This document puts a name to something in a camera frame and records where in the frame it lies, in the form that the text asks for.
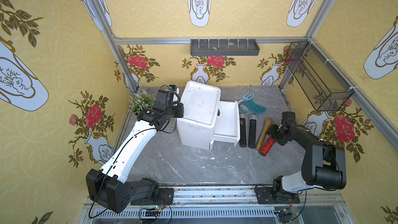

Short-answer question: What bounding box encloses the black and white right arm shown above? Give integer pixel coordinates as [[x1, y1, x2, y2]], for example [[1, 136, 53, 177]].
[[268, 112, 347, 197]]

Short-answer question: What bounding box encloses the red glitter microphone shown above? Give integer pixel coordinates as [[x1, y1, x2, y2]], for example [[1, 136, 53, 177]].
[[259, 136, 275, 157]]

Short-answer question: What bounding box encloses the white plastic drawer cabinet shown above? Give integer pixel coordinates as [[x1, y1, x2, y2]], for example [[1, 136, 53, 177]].
[[177, 81, 221, 150]]

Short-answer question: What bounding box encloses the green artificial potted plant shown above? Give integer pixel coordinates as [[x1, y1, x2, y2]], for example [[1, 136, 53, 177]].
[[129, 91, 155, 115]]

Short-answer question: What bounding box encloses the black wire mesh basket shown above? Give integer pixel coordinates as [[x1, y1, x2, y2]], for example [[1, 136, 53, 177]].
[[285, 41, 354, 112]]

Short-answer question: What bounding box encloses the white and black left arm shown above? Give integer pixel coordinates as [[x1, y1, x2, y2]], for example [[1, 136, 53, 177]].
[[86, 85, 184, 214]]

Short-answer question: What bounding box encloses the black rhinestone microphone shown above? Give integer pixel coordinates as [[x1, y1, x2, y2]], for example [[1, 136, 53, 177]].
[[239, 114, 247, 147], [248, 114, 257, 148]]

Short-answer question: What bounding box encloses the grey wall shelf tray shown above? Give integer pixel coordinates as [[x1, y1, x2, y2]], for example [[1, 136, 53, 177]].
[[190, 38, 260, 57]]

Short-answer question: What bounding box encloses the gold glitter microphone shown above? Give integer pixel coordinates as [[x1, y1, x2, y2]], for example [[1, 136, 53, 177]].
[[256, 118, 273, 151]]

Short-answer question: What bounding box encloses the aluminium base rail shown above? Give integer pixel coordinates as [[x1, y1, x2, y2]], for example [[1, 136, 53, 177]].
[[78, 184, 355, 224]]

